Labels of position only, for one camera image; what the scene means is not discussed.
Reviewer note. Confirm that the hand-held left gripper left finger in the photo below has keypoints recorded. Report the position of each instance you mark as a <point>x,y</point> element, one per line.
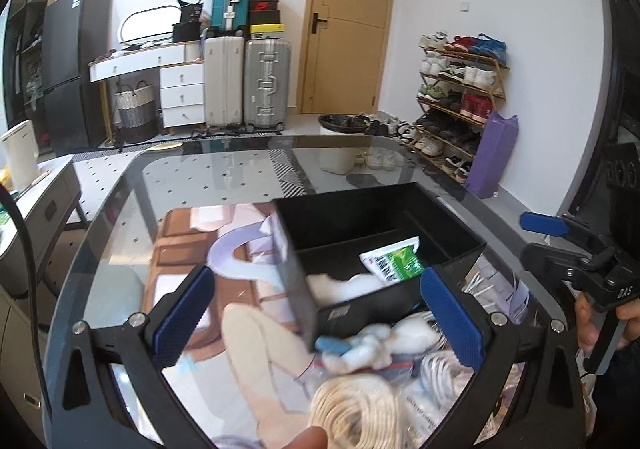
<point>182,324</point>

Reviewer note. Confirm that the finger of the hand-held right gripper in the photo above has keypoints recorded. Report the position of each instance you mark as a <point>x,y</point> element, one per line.
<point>542,259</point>
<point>542,224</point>

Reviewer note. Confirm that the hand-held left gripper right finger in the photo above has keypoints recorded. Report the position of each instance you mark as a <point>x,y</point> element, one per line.
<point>452,321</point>

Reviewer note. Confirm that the white blue plush toy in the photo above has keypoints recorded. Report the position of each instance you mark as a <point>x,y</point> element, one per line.
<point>360,344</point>

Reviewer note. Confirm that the black cardboard box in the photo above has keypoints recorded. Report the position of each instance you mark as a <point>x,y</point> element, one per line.
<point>345,219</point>

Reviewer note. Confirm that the person's right hand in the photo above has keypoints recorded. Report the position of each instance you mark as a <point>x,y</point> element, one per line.
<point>586,324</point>

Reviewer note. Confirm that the person's left hand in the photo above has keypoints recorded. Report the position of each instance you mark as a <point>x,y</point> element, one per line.
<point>310,440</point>

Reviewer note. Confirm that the clear plastic packet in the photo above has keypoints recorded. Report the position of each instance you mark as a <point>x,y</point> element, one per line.
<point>482,279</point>

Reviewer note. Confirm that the printed desk mat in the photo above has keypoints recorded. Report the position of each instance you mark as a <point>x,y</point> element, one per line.
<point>240,329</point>

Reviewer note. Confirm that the purple bag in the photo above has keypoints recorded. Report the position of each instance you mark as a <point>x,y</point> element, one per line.
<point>492,159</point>

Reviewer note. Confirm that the green white packet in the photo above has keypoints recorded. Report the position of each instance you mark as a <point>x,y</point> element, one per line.
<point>395,261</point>

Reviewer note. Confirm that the white cotton wad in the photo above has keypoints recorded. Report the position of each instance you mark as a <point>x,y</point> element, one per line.
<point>345,286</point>

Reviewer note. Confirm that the wooden shoe rack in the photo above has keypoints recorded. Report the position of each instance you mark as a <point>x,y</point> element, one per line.
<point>492,79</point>

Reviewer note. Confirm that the black slipper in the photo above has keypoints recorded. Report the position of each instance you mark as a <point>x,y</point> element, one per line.
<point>365,179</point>

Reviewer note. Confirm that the white sneakers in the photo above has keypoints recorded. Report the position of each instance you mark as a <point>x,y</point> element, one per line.
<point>382,159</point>

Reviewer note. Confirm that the black metal door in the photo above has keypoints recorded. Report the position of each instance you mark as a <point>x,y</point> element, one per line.
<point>625,69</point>

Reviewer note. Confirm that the group of assorted shoes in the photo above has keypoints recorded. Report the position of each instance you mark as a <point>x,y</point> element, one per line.
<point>450,74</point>

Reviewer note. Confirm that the round beige cushion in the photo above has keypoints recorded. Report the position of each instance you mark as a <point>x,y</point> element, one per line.
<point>165,146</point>

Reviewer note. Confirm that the grey cabinet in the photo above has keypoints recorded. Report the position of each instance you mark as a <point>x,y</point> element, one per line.
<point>45,209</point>

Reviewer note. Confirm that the pile of floor shoes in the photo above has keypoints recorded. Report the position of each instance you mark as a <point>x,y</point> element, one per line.
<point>390,126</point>

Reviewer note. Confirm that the white trash bin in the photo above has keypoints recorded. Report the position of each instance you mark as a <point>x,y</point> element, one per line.
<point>340,154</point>

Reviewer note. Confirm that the woven basket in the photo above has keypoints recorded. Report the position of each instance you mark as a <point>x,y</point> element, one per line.
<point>136,114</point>

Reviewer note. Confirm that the white appliance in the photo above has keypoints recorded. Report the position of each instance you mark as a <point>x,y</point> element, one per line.
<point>20,159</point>

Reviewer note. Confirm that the white dresser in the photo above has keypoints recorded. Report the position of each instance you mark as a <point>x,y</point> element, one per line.
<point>182,89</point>

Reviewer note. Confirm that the white suitcase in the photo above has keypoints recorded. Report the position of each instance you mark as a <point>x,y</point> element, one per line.
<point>223,84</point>

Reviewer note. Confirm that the silver suitcase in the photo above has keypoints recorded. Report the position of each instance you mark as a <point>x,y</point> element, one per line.
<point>266,84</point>

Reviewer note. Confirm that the tan wooden door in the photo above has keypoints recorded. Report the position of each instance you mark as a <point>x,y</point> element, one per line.
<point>350,54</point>

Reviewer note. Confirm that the black refrigerator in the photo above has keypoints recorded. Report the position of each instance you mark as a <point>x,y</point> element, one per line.
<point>75,69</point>

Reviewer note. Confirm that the oval mirror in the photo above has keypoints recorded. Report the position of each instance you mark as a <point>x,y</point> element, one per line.
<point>147,26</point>

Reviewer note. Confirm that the black handbag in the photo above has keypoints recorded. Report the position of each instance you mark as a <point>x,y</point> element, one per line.
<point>187,24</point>

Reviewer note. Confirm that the yellow white shoe box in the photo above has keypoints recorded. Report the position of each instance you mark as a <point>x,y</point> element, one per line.
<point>267,32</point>

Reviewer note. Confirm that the dark shelving unit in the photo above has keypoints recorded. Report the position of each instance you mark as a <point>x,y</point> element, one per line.
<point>30,59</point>

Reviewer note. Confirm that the black shoe box red logo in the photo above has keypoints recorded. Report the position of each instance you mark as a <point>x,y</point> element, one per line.
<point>264,6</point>

